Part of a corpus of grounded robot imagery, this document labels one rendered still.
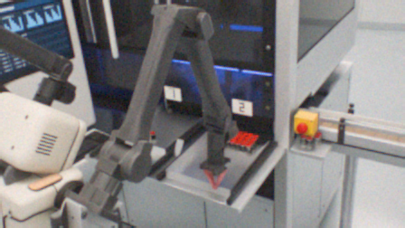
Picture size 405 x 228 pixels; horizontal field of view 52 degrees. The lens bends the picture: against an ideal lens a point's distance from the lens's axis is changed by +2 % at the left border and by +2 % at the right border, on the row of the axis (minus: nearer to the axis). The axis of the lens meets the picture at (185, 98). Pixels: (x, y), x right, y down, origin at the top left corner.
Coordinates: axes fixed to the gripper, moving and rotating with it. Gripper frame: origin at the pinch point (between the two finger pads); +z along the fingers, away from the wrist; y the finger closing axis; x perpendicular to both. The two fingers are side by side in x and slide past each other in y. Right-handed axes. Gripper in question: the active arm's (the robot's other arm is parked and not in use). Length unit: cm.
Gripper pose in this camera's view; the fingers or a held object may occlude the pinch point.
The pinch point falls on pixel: (214, 186)
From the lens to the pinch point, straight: 140.0
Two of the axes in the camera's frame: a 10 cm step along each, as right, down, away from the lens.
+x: -8.4, -1.5, 5.3
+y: 5.5, -2.3, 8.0
